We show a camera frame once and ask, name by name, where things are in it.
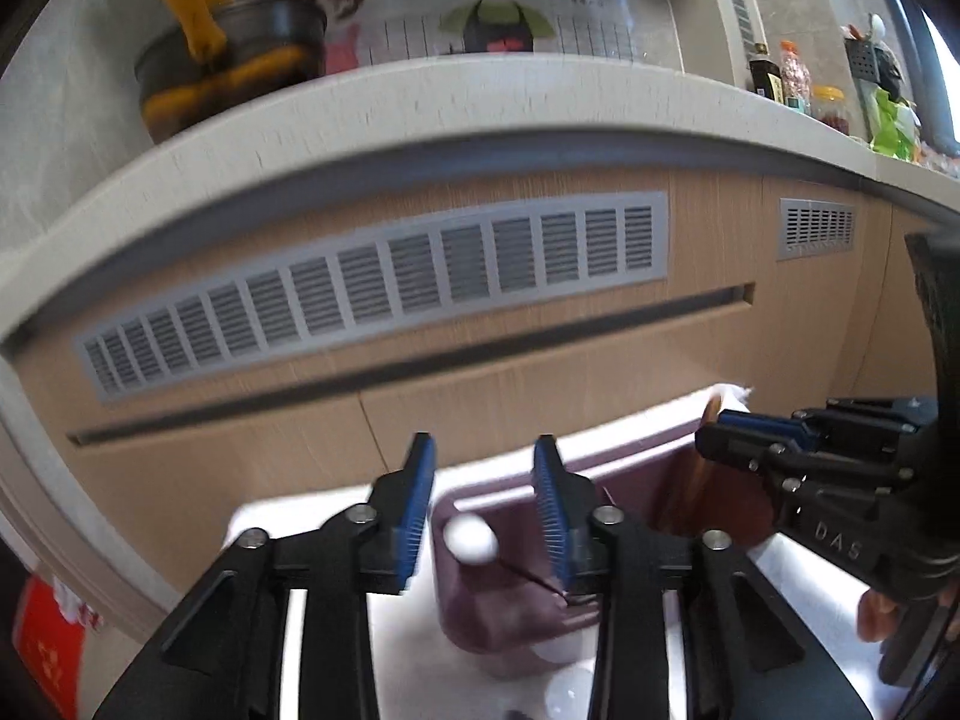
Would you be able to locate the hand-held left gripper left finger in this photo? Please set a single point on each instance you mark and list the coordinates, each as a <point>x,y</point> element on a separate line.
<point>420,510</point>

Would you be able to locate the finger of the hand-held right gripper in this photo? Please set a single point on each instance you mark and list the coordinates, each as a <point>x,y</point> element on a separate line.
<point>757,426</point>
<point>727,450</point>

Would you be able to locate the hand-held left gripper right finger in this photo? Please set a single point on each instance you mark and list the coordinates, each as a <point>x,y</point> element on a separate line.
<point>551,517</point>

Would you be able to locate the wooden chopstick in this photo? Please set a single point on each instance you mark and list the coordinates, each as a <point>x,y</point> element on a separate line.
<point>711,401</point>

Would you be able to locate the dark chopstick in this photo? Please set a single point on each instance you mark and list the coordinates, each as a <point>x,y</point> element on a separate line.
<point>532,579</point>

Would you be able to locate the purple plastic utensil holder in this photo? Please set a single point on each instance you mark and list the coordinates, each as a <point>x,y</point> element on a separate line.
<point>480,615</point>

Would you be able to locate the translucent white plastic spoon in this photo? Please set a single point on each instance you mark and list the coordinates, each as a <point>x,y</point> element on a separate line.
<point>570,694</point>

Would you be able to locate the person's right hand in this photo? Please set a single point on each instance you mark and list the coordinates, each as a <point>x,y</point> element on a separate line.
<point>874,619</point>

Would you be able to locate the wooden kitchen cabinet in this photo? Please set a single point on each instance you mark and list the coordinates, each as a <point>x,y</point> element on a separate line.
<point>675,330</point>

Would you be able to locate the short grey vent grille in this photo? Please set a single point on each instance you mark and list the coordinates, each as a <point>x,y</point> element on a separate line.
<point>817,229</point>

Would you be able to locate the long grey vent grille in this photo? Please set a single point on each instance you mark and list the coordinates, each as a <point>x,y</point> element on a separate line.
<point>375,277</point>

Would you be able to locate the jar with yellow lid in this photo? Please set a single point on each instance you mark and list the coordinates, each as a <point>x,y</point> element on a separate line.
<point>831,112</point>

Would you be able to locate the green plastic bag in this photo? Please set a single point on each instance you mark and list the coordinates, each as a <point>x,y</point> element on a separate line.
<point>892,124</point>

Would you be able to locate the clear bottle with orange cap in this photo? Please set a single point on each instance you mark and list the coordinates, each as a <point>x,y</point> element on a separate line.
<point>796,82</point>

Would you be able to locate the dark sauce bottle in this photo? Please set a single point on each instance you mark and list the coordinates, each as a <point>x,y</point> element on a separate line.
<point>765,75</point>

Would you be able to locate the grey countertop utensil caddy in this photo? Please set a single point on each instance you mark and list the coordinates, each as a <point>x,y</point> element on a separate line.
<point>862,60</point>

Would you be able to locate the red box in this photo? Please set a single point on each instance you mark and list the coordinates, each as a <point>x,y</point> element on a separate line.
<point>49,652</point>

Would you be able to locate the white stone countertop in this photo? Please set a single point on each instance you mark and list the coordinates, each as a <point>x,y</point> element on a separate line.
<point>450,105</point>

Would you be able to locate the dark window frame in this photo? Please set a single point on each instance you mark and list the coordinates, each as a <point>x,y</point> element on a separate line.
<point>926,52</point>

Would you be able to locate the white wall vent grille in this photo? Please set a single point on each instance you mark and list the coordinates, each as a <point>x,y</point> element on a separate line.
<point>739,11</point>

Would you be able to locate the cartoon wall poster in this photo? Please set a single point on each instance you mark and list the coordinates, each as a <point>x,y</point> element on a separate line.
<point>495,22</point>

